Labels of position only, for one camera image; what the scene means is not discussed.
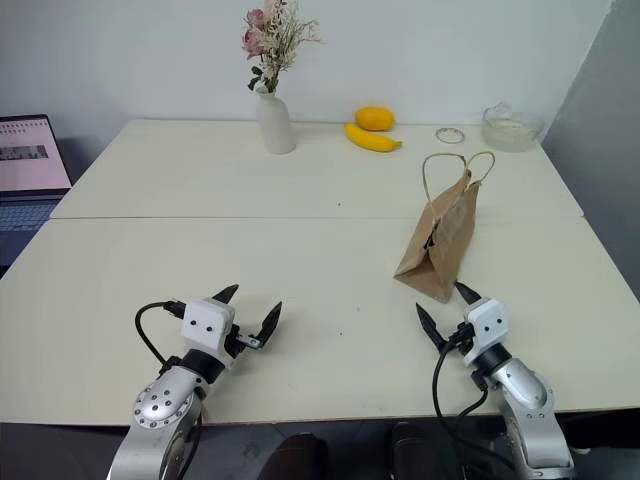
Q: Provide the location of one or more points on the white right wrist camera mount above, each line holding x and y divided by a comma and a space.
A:
487, 325

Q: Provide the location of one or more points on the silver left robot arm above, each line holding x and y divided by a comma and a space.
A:
160, 400

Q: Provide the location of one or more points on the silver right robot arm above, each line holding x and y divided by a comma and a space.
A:
525, 395

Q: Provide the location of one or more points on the yellow banana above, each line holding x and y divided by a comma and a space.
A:
370, 138

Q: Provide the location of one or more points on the brown paper bag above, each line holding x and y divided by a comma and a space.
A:
445, 240

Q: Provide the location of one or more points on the clear glass bowl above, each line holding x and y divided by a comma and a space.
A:
510, 131

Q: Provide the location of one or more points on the dried pink flower bouquet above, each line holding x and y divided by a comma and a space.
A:
277, 35

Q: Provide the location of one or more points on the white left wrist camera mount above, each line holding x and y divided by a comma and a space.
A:
205, 327

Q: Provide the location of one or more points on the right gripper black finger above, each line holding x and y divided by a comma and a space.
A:
467, 292
430, 325

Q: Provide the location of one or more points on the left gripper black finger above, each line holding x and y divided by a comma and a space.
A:
226, 293
269, 322

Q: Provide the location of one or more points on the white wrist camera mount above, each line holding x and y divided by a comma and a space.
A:
487, 325
205, 327

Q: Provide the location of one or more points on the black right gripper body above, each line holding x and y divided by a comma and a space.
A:
462, 336

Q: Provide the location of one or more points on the round yellow-orange fruit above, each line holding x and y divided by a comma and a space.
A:
375, 118

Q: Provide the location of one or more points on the white ceramic vase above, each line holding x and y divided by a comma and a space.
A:
275, 125

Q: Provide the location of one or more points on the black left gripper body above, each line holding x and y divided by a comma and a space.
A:
234, 345

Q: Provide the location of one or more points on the open laptop computer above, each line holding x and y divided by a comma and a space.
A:
27, 160

